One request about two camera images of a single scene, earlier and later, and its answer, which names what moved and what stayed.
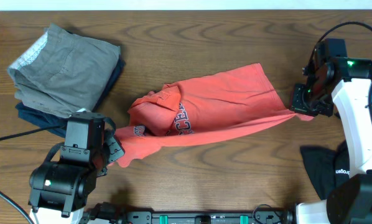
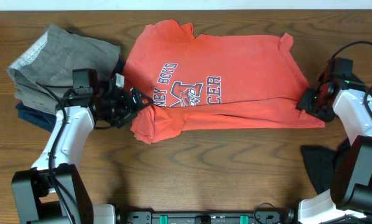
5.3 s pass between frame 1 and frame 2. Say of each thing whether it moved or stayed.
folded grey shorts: stayed
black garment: stayed
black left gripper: moved
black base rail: stayed
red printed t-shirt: moved
